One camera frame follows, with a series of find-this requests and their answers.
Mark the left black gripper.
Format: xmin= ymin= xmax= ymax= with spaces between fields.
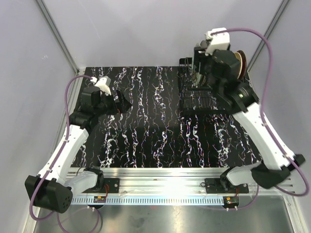
xmin=94 ymin=89 xmax=131 ymax=117

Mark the red floral plate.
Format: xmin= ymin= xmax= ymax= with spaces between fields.
xmin=237 ymin=50 xmax=247 ymax=79

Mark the mint green flower plate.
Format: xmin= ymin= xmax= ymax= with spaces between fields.
xmin=193 ymin=73 xmax=207 ymax=86

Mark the stack of plates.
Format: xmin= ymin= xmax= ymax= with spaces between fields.
xmin=194 ymin=40 xmax=209 ymax=51

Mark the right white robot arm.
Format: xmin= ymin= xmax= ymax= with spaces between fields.
xmin=192 ymin=46 xmax=305 ymax=193

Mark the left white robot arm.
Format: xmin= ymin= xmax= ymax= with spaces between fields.
xmin=25 ymin=86 xmax=132 ymax=213

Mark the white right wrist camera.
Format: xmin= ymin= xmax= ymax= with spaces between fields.
xmin=205 ymin=28 xmax=230 ymax=56

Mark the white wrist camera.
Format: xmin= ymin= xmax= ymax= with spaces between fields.
xmin=90 ymin=76 xmax=112 ymax=96
xmin=205 ymin=28 xmax=230 ymax=56

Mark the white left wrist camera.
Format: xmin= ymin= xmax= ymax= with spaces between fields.
xmin=90 ymin=76 xmax=112 ymax=96

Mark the black wire dish rack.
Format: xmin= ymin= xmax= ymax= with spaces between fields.
xmin=177 ymin=57 xmax=228 ymax=116

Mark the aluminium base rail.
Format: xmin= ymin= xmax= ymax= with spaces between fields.
xmin=31 ymin=167 xmax=296 ymax=195

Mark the white slotted cable duct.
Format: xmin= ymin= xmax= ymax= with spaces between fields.
xmin=71 ymin=195 xmax=224 ymax=206

